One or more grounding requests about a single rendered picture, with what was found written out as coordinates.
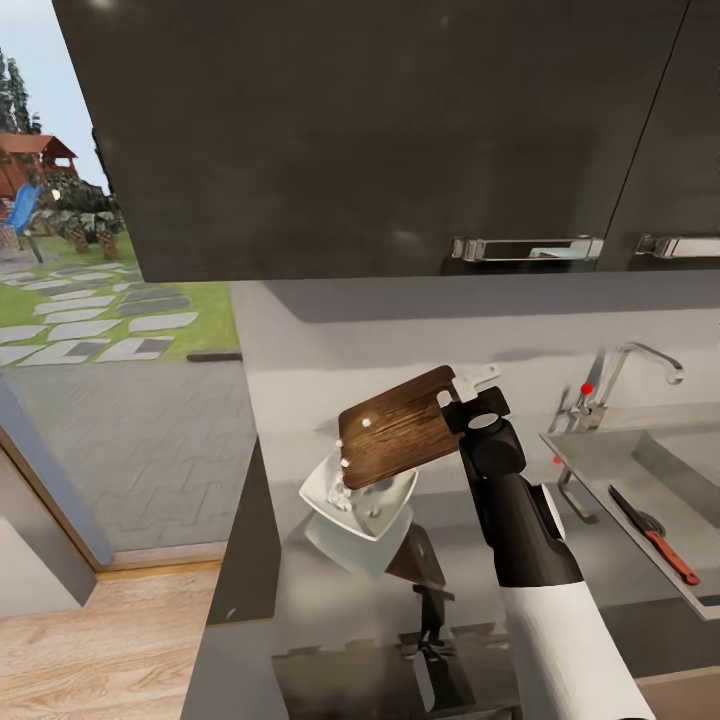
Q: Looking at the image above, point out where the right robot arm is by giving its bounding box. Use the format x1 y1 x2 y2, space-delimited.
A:
441 362 657 720

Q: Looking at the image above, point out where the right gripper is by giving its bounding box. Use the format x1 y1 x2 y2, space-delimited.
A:
441 387 511 435

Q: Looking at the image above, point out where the cutting board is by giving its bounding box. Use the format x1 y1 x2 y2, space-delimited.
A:
338 366 466 492

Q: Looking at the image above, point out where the parer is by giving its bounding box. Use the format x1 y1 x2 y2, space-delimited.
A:
611 486 700 586

